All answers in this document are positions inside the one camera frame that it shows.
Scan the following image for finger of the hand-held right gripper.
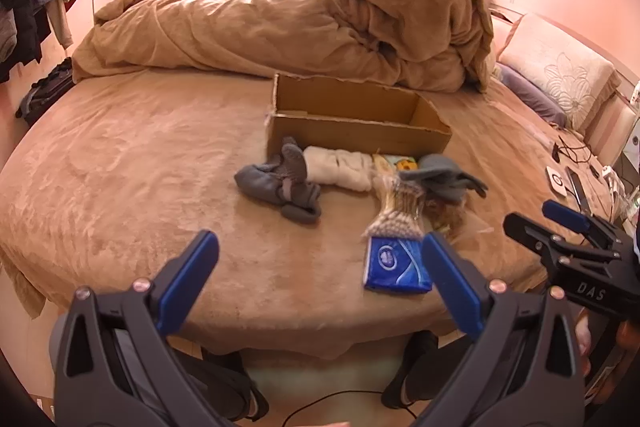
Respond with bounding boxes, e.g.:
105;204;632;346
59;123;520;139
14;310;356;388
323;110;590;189
502;213;566;259
542;200;626;240

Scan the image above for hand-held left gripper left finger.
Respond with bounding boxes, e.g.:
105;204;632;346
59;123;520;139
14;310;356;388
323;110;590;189
50;229;221;427

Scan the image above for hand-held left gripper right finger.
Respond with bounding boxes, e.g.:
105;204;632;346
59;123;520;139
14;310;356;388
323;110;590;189
422;232;587;427

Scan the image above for blue tissue pack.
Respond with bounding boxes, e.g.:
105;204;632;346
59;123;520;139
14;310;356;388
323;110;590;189
364;234;435;295

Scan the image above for clear plastic zip bag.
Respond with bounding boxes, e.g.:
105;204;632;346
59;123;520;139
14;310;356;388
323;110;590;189
425;197;493;242

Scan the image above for bag of cotton swabs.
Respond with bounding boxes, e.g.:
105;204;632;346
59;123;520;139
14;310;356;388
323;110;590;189
361;154;428;242

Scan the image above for blue-grey sock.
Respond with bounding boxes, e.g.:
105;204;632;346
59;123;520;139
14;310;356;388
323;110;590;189
399;153;488;205
234;162;287;208

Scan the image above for yellow snack packet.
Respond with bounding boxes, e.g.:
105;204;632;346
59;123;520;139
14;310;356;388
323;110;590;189
372;153;418;172

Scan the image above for dark grey sock pair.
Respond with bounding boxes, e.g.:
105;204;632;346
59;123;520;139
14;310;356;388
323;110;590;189
272;137;323;225

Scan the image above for white socks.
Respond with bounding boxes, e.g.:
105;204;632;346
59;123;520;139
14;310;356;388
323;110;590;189
302;146;376;192

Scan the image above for cardboard box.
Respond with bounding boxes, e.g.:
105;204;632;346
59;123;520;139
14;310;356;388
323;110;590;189
265;73;453;158

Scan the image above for person's right hand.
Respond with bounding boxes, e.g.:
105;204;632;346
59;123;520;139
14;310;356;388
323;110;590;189
574;313;640;388

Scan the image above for black phone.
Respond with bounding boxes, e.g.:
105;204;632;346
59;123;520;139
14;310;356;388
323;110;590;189
566;167;591;212

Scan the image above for white square device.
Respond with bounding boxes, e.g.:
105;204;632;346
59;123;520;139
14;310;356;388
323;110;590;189
546;165;571;198

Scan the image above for person's right leg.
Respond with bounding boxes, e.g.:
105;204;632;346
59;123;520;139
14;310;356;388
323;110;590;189
382;329;441;410

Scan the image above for padded beige headboard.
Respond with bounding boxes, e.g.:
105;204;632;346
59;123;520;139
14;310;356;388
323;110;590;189
487;4;640;168

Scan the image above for black slippers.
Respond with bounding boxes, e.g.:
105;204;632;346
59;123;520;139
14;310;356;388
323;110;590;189
170;347;271;423

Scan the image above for purple pillow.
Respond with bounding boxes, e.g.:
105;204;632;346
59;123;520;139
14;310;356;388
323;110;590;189
495;63;568;128

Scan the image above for bed with brown sheet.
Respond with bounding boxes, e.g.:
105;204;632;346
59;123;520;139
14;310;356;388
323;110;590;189
0;67;616;360

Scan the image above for embroidered beige cushion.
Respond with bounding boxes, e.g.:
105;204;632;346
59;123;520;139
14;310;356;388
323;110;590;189
497;12;621;132

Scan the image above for black bag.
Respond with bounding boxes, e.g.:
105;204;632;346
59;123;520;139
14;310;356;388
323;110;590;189
15;57;76;120

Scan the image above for brown fleece duvet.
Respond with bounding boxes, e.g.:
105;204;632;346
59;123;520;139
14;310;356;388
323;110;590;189
72;0;496;94

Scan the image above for black charging cable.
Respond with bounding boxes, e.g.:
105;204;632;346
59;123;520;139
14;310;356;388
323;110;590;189
550;129;608;180

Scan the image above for thin black floor cable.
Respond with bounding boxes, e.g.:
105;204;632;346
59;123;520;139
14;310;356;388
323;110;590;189
282;388;416;427

